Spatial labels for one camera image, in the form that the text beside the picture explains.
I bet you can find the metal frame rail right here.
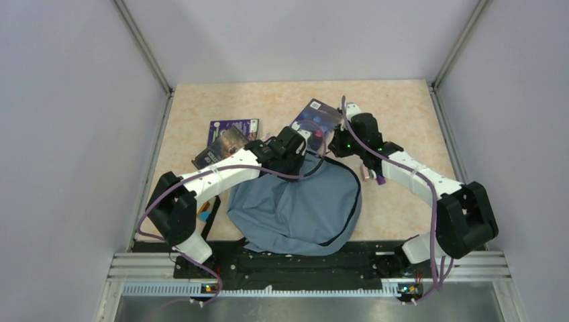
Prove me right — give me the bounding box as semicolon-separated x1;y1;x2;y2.
429;1;527;321

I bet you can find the dark blue paperback book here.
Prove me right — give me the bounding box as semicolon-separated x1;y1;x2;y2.
292;99;342;151

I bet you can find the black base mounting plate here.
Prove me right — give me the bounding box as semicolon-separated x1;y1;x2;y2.
132;239;431;282

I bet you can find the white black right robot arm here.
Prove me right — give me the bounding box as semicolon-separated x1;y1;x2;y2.
328;112;499;276

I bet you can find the blue grey backpack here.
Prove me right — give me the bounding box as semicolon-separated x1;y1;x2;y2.
227;153;362;256

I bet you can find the purple cover book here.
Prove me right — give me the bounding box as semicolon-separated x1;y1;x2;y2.
207;119;260;146

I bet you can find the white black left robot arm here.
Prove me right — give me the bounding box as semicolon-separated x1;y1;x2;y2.
144;125;311;277

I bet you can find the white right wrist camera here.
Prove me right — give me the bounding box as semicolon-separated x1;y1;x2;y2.
345;102;362;121

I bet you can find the aluminium front rail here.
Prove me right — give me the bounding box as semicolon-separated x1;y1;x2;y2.
106;252;512;299

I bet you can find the metal frame rail left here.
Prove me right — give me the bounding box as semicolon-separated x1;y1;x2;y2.
95;0;174;322

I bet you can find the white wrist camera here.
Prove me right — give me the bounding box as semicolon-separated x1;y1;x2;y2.
345;102;362;121
296;127;312;142

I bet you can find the colourful puzzle cube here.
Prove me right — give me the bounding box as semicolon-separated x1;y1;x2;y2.
197;201;211;222

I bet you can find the metal frame rail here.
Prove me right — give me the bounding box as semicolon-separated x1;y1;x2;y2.
95;0;174;322
429;1;527;321

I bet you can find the brown cover book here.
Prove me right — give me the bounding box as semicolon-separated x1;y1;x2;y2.
191;127;249;170

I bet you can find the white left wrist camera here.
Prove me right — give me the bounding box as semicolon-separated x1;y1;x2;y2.
296;127;312;142

